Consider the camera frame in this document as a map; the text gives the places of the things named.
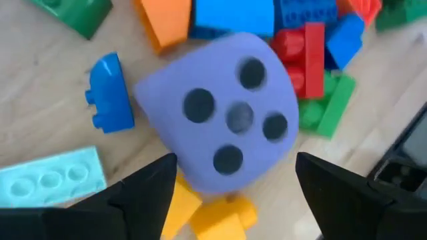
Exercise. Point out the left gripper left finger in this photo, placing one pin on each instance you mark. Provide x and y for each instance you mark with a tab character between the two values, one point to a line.
133	206

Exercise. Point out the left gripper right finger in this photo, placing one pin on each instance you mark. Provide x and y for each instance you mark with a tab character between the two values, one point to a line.
350	206

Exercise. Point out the purple foam die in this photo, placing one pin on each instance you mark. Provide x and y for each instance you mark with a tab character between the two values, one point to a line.
187	143

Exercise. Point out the light green toy brick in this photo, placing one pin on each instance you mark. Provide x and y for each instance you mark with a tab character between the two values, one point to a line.
333	110

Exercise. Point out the small blue rounded toy brick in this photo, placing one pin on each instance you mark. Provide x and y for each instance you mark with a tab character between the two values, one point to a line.
111	96

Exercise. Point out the red toy brick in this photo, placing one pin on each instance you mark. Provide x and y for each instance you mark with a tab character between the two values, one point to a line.
312	60

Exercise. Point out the orange sloped toy brick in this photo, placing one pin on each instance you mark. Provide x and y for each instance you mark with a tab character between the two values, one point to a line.
166	23

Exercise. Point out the blue rectangular toy brick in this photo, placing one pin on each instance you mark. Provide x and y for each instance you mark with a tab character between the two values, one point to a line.
305	13

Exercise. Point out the orange studded toy brick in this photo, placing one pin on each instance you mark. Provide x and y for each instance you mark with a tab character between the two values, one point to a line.
363	8

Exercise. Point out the small dark green toy brick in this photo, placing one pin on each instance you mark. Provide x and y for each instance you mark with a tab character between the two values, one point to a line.
76	15

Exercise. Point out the large blue rounded toy brick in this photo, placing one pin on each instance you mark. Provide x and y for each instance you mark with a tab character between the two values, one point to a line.
233	16

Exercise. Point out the yellow toy brick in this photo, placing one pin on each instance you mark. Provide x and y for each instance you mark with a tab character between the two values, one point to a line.
183	206
220	223

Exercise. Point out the light cyan flat toy brick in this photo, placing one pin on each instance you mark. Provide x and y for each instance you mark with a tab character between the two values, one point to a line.
50	180

